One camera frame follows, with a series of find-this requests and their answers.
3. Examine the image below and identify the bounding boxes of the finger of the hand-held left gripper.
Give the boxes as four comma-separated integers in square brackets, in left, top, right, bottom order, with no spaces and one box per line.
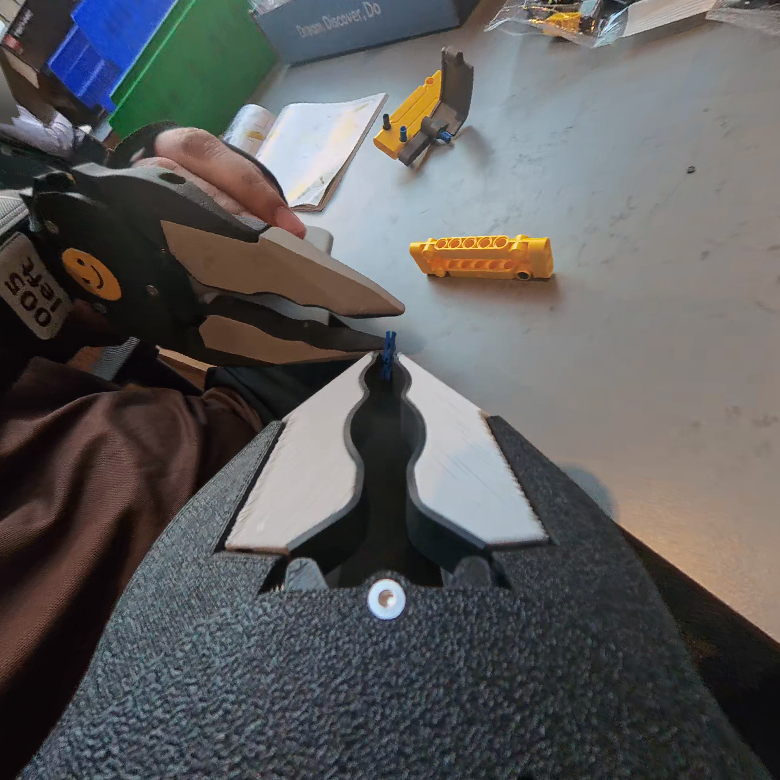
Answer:
[160,219,406,319]
[197,313,388,368]

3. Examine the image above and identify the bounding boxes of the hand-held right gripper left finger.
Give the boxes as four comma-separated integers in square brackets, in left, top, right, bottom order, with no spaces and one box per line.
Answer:
[225,352,380,555]

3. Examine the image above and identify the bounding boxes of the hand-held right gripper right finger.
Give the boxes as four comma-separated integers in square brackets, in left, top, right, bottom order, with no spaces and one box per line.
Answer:
[390,355,550,552]

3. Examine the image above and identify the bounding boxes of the yellow panel brick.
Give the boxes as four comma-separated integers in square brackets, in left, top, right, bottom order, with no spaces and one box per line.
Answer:
[409,234,556,282]

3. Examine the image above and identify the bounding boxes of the yellow grey brick assembly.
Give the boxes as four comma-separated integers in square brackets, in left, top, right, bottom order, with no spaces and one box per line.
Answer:
[372,45,475,169]

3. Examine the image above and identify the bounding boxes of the grey desk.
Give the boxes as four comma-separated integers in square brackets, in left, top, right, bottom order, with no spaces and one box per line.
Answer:
[155,0,780,644]

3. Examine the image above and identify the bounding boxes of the person's left hand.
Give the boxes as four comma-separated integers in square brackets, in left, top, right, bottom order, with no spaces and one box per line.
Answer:
[130,126,308,240]

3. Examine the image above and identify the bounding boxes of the person's black trousers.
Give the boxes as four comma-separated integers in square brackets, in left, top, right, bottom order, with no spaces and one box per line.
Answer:
[204,358,373,440]

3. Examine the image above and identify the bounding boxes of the instruction booklet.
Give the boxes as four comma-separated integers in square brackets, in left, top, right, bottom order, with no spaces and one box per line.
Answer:
[222,93,390,213]

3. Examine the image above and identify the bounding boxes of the green plastic bin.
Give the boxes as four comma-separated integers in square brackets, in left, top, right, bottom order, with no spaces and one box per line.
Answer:
[108,0,279,140]

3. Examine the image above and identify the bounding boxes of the blue plastic bin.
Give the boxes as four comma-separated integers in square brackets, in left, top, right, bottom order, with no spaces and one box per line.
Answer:
[45,0,184,114]

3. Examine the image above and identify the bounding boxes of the blue robot kit box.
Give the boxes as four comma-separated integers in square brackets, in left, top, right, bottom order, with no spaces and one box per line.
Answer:
[251,0,462,66]

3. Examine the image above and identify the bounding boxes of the bag of yellow bricks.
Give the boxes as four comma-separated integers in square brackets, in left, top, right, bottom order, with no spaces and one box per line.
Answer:
[484,0,723,49]

